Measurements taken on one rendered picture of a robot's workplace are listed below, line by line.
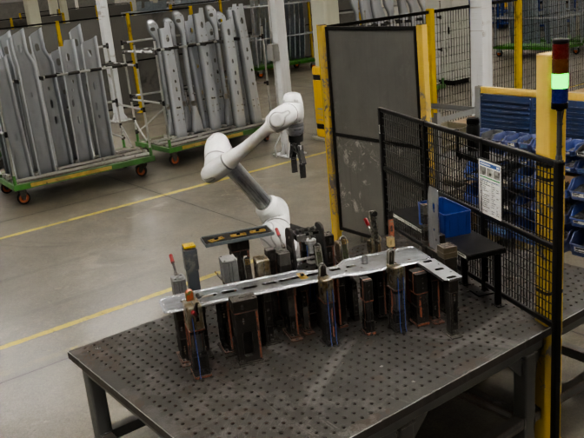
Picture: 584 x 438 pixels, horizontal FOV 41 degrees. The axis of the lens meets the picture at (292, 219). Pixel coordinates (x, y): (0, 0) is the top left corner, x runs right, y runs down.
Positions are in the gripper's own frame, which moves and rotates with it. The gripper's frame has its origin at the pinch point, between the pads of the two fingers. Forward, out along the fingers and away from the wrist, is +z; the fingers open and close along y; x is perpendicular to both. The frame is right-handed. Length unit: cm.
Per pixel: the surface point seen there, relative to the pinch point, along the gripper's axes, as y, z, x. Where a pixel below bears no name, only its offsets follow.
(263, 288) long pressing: 31, 46, -33
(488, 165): 34, 3, 90
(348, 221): -261, 121, 125
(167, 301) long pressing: 23, 46, -78
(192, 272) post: -5, 44, -60
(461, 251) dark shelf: 43, 43, 69
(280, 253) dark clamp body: 7.9, 38.3, -16.2
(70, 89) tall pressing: -695, 21, -83
